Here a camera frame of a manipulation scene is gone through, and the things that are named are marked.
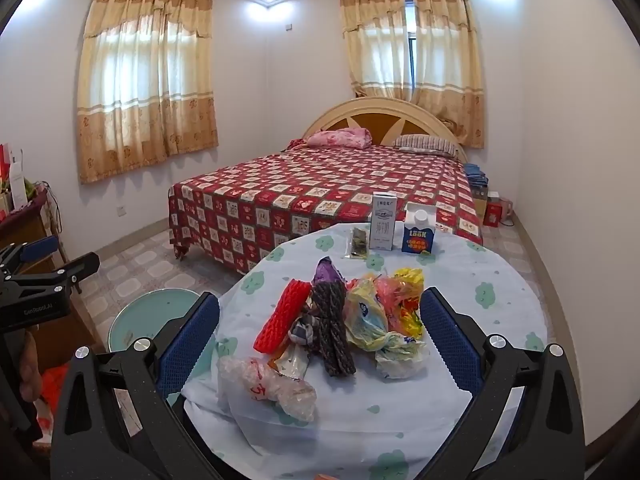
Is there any red foam net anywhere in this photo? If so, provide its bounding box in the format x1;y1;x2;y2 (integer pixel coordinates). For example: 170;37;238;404
253;279;309;359

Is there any striped pillow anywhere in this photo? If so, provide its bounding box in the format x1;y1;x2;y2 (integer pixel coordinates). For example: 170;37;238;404
392;133;460;157

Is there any pink plastic bag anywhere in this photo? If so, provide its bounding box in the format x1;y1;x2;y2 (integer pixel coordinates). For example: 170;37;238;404
372;272;407;312

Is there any wide beige curtain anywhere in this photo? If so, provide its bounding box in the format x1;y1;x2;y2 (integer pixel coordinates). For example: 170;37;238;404
76;0;220;185

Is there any cream wooden headboard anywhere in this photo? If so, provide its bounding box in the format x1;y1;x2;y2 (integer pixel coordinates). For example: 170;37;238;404
302;97;469;162

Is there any small red box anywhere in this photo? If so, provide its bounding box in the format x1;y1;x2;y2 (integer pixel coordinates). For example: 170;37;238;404
483;191;503;226

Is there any bed with red quilt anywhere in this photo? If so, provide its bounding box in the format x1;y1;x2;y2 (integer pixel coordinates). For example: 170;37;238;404
167;144;484;276

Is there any blue gable-top carton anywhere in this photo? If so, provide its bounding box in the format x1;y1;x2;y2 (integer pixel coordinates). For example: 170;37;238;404
400;203;437;256

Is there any dark purple foam net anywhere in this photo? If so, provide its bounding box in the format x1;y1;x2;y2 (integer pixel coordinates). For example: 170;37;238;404
310;280;358;379

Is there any yellow printed plastic bag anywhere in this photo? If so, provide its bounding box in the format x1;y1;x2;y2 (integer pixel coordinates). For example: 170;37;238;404
345;278;401;354

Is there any window frame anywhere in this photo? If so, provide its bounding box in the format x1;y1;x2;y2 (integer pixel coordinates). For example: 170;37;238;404
405;0;419;89

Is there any teal bin with metal rim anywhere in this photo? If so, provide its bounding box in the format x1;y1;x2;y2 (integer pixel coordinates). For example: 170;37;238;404
107;287;208;361

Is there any tall white milk carton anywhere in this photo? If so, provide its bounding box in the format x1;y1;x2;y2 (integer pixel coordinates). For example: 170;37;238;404
369;192;397;251

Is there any black cable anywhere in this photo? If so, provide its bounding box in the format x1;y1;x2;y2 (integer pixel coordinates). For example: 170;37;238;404
46;187;67;261

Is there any pink pillow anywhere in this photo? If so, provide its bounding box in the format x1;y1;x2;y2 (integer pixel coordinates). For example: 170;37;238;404
305;128;372;149

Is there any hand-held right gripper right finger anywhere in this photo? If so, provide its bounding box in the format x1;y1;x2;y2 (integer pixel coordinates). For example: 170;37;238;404
419;287;593;480

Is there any tall white box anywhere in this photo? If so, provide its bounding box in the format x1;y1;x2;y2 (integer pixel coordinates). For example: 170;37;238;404
10;148;29;211

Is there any beige curtain with window gap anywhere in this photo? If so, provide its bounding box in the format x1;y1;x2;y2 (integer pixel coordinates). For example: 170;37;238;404
339;0;485;150

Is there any stack of blue items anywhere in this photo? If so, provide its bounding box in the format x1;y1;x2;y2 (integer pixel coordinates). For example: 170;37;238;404
463;162;489;196

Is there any purple wrapper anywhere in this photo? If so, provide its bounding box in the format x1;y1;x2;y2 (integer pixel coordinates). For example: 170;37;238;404
313;256;347;287

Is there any brown wooden cabinet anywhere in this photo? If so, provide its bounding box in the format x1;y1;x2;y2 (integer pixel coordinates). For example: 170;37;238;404
0;187;108;371

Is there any small dark packet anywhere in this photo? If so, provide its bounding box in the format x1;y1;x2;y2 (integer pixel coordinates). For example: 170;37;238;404
344;227;370;260

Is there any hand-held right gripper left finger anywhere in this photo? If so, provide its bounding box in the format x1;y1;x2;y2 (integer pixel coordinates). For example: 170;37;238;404
50;292;221;480

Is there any white plastic bag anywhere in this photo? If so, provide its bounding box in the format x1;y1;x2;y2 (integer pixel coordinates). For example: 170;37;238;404
375;337;431;380

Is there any clear plastic bag red print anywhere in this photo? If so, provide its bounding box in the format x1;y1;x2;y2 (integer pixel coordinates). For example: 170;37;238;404
217;355;319;424

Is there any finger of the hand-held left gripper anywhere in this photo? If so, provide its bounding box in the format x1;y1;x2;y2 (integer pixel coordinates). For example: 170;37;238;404
0;234;60;273
0;252;101;306

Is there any red open box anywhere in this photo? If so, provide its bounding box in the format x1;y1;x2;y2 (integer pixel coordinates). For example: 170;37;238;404
0;143;14;222

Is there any person's left hand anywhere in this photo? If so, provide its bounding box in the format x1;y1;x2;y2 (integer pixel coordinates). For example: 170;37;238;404
19;331;45;405

